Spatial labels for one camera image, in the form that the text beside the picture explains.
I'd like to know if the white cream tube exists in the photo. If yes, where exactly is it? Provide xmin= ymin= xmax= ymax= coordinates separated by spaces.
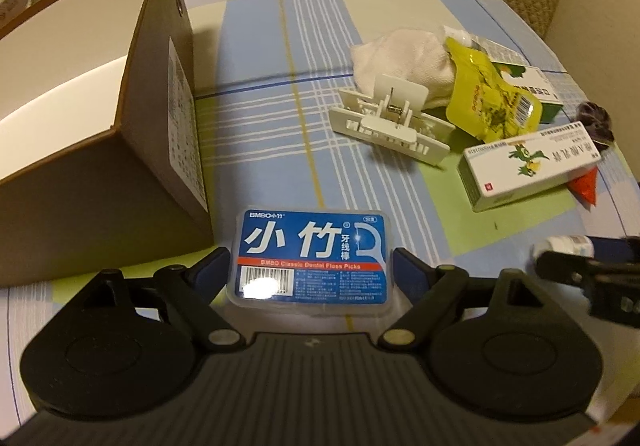
xmin=532 ymin=236 xmax=594 ymax=262

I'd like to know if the red candy packet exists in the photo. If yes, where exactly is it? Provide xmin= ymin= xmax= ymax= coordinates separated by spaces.
xmin=567 ymin=167 xmax=598 ymax=209

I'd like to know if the blue dental floss box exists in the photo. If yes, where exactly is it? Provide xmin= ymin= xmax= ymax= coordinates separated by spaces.
xmin=227 ymin=207 xmax=394 ymax=316

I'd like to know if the white ointment box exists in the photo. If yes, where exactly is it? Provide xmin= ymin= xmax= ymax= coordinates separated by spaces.
xmin=459 ymin=122 xmax=601 ymax=212

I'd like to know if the yellow snack pouch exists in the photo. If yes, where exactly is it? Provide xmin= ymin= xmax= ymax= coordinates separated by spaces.
xmin=445 ymin=37 xmax=542 ymax=143

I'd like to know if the green white spray box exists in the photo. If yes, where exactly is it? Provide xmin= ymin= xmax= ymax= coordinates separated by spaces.
xmin=495 ymin=63 xmax=563 ymax=124

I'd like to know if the dark round object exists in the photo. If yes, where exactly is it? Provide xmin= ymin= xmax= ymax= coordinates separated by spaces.
xmin=575 ymin=101 xmax=615 ymax=151

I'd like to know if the brown cardboard storage box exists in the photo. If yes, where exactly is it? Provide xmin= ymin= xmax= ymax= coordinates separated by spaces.
xmin=1 ymin=0 xmax=213 ymax=287

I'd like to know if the white plastic clip rack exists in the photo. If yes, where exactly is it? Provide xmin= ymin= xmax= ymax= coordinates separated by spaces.
xmin=329 ymin=74 xmax=456 ymax=166

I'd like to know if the white cloth towel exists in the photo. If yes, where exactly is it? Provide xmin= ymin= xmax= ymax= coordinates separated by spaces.
xmin=350 ymin=28 xmax=456 ymax=110

